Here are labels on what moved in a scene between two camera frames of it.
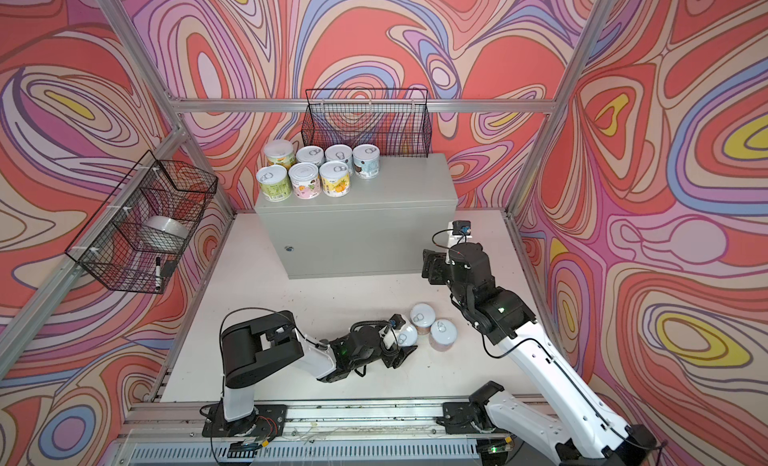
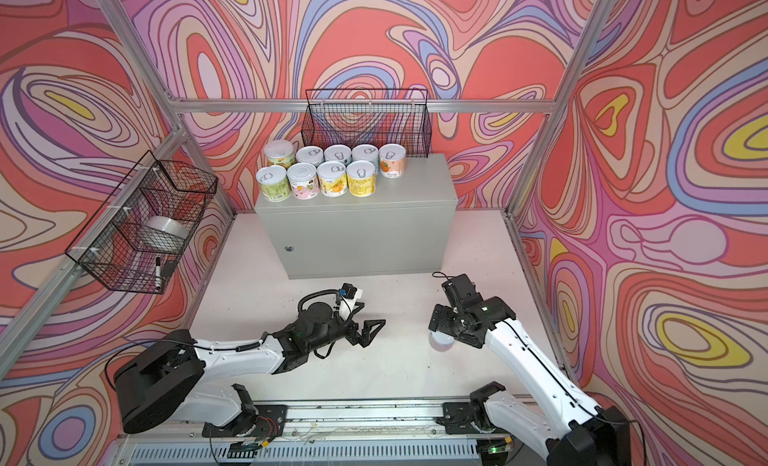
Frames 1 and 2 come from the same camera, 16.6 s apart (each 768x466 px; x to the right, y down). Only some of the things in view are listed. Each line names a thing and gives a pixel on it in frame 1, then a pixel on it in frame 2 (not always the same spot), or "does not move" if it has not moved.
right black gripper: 433,266 → 446,313
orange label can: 422,316 → 392,160
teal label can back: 339,152 does not move
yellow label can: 335,178 does not move
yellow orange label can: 280,152 does not move
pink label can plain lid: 305,181 does not move
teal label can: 365,159 does not move
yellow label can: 407,336 → 361,176
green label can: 274,183 does not move
